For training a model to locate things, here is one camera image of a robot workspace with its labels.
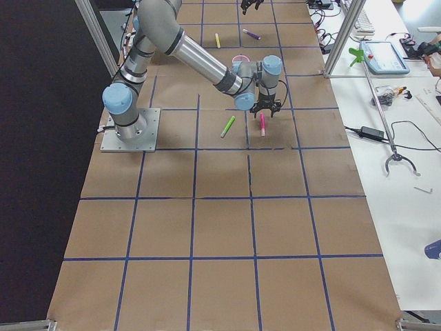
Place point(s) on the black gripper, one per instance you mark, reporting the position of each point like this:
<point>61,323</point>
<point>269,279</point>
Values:
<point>264,103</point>
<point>249,4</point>

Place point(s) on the pink marker pen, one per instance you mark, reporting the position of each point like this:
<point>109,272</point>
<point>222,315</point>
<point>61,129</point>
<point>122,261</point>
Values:
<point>262,124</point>

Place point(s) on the purple marker pen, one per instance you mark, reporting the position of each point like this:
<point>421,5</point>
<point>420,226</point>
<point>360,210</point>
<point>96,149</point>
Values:
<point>251,34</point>

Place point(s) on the pink plastic cup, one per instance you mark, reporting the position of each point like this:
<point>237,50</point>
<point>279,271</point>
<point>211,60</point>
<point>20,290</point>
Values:
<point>240,58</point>

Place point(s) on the green marker pen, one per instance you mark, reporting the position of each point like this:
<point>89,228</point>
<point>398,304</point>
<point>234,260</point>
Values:
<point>227,126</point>

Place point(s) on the yellow marker pen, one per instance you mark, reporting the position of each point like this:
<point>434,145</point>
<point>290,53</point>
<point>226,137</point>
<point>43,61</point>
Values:
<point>218,44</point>

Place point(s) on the black power adapter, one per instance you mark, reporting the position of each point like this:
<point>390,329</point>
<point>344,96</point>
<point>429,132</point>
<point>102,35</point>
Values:
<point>371,133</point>

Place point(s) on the green plastic clamp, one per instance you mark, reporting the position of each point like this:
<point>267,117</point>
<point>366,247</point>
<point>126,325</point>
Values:
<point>358,54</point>

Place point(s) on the white keyboard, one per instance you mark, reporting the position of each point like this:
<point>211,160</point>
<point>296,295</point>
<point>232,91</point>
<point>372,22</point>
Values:
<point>363,26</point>

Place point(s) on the blue teach pendant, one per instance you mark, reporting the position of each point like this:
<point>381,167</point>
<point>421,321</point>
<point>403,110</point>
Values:
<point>382,57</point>

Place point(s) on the long metal grabber tool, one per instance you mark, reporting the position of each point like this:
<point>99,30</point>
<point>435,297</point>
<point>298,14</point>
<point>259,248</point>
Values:
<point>395,155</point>

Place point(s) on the white allen key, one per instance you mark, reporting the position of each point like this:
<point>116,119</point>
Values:
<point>428,191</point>

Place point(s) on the aluminium frame post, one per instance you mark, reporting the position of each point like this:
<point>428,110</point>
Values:
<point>345,30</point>

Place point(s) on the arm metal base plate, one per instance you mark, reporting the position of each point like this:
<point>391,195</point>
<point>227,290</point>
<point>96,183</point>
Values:
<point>140,136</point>

